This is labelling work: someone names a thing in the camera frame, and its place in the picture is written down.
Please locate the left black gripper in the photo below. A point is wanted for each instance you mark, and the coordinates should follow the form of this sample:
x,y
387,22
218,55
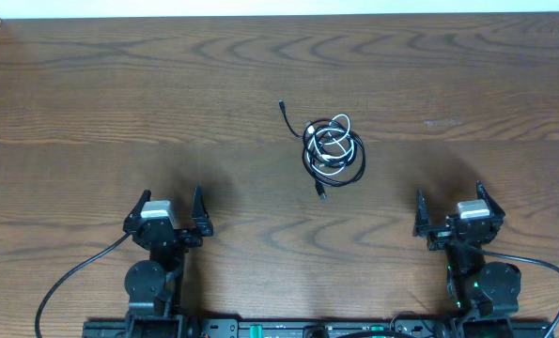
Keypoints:
x,y
180,236

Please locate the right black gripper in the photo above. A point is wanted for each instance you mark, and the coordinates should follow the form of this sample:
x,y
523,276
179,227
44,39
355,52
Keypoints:
x,y
440,234

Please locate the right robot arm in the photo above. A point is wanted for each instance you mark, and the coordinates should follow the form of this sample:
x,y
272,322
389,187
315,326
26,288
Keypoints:
x,y
486,293

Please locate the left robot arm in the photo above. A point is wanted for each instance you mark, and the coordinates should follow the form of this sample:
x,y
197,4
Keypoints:
x,y
154,285

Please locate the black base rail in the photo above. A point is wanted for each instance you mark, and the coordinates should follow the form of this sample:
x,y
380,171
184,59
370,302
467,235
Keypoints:
x,y
234,328

